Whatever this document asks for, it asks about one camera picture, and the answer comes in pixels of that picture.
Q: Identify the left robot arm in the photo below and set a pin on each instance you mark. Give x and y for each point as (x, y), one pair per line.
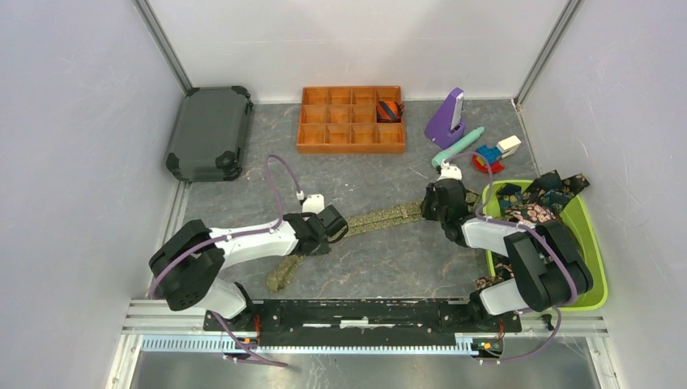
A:
(186, 269)

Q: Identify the green gold vine tie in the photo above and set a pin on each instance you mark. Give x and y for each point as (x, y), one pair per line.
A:
(383, 218)

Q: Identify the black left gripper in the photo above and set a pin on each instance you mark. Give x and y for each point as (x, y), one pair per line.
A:
(322, 248)

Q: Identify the rolled orange striped tie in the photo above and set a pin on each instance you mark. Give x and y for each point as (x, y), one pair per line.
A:
(389, 111)

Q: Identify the navy orange floral tie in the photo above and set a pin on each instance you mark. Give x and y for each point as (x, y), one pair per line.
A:
(511, 197)

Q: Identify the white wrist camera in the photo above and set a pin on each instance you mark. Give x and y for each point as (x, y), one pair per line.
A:
(449, 171)
(311, 203)

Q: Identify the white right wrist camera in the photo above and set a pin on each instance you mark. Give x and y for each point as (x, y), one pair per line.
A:
(449, 171)

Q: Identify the colourful toy brick boat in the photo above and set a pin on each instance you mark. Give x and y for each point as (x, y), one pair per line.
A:
(489, 158)

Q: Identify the purple metronome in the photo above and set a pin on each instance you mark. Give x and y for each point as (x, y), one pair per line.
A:
(447, 126)

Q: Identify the mint green cylinder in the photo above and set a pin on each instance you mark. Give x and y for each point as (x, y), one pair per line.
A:
(456, 148)

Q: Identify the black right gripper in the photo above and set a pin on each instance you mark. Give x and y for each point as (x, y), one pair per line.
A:
(430, 194)

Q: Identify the orange wooden compartment tray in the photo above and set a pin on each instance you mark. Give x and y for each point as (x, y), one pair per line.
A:
(342, 120)

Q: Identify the black pink rose tie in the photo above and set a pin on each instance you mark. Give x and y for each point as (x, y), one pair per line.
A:
(530, 214)

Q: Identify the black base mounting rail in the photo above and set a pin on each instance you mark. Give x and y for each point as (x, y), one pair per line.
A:
(367, 322)

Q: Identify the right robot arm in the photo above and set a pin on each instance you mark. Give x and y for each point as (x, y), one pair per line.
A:
(548, 269)

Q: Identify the dark green hard case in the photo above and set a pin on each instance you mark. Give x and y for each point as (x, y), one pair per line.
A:
(208, 138)

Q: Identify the black gold leaf tie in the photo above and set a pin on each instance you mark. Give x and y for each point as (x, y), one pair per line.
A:
(569, 187)

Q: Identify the lime green plastic bin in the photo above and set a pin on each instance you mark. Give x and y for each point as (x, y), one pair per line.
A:
(575, 217)

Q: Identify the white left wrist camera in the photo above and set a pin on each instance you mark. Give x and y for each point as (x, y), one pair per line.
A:
(311, 203)

